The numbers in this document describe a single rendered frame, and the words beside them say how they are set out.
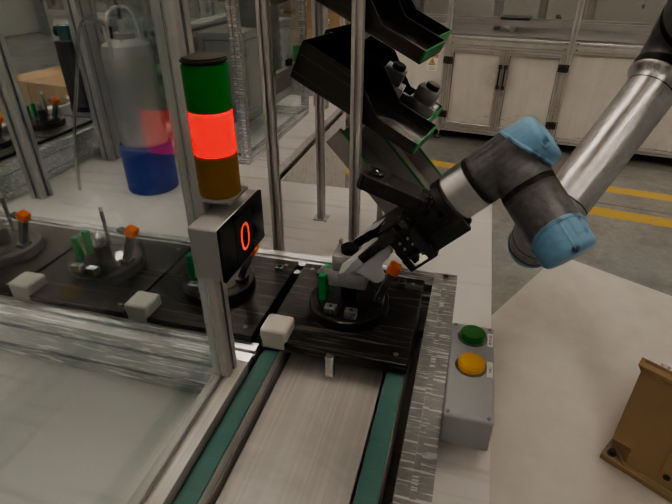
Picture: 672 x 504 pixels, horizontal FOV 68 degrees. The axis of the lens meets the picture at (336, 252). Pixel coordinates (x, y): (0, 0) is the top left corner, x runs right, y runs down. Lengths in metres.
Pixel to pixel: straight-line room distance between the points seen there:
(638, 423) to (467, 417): 0.23
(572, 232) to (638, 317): 0.57
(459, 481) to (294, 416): 0.25
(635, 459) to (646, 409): 0.09
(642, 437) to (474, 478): 0.24
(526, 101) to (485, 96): 0.35
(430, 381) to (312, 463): 0.21
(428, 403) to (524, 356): 0.31
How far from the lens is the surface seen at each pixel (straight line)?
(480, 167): 0.71
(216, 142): 0.58
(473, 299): 1.14
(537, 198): 0.68
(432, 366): 0.82
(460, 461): 0.83
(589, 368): 1.04
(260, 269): 1.00
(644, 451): 0.86
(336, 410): 0.79
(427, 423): 0.73
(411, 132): 1.03
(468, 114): 4.88
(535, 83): 4.76
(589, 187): 0.84
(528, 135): 0.70
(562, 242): 0.68
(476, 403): 0.77
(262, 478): 0.73
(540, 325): 1.11
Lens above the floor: 1.51
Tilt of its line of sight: 31 degrees down
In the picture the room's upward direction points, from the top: straight up
